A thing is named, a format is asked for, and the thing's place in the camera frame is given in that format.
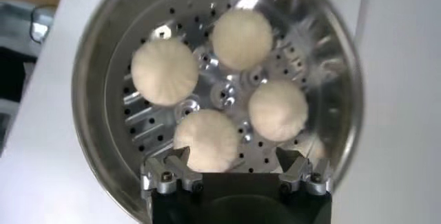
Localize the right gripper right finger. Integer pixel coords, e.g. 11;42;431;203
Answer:
276;147;334;197

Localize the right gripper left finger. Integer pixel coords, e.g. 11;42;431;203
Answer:
140;145;204;196

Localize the white steamed baozi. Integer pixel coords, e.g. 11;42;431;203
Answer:
247;79;309;143
130;38;200;107
173;109;240;174
210;8;274;72

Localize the perforated steel steamer basket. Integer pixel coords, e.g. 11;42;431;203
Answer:
71;0;365;223

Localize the grey robot chassis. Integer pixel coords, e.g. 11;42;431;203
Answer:
0;0;56;157

